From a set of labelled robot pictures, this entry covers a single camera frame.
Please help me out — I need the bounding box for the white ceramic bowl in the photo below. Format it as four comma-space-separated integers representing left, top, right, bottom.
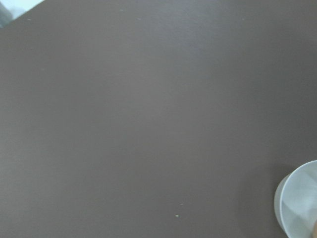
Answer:
273, 160, 317, 238

